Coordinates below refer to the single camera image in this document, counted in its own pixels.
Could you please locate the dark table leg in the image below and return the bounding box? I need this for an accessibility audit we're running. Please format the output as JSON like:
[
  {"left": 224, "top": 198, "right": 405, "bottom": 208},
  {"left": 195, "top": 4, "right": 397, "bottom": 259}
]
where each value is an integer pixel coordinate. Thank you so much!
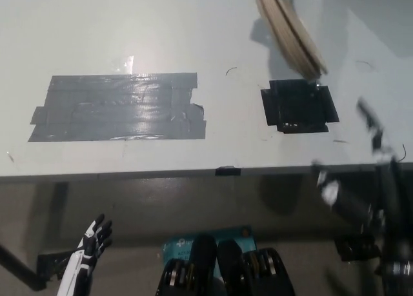
[{"left": 50, "top": 181, "right": 70, "bottom": 255}]

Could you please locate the beige paper plate stack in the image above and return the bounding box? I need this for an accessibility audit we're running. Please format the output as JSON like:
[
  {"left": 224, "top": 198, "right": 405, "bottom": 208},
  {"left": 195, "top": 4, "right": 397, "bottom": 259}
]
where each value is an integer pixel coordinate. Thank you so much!
[{"left": 252, "top": 0, "right": 329, "bottom": 81}]

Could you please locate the small black tape strip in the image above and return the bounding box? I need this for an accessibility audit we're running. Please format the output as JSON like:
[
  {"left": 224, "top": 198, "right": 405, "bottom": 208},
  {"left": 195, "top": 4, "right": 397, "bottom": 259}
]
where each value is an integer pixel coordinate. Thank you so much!
[{"left": 214, "top": 164, "right": 243, "bottom": 177}]

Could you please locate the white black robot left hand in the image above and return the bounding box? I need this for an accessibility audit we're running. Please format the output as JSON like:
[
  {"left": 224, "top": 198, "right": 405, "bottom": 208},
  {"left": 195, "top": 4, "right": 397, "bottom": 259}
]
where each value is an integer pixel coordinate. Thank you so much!
[{"left": 76, "top": 213, "right": 114, "bottom": 262}]

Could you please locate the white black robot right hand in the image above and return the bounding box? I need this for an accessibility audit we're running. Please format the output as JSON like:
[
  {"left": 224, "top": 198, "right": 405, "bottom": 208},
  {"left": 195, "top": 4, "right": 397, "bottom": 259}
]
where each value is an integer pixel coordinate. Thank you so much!
[{"left": 310, "top": 97, "right": 405, "bottom": 245}]

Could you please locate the teal cardboard box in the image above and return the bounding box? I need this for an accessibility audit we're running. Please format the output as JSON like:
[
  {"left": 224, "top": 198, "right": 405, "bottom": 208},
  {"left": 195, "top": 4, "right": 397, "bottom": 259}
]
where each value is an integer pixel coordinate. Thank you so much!
[{"left": 160, "top": 224, "right": 259, "bottom": 279}]

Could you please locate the black table foot bar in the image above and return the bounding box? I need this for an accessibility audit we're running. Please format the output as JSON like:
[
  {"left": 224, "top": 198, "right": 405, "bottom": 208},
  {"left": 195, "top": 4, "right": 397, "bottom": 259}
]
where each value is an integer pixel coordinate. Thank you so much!
[{"left": 0, "top": 243, "right": 46, "bottom": 292}]

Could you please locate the grey duct tape patch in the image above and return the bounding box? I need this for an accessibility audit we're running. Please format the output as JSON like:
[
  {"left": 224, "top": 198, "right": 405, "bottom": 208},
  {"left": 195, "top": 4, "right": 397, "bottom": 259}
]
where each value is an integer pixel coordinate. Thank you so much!
[{"left": 27, "top": 72, "right": 207, "bottom": 143}]

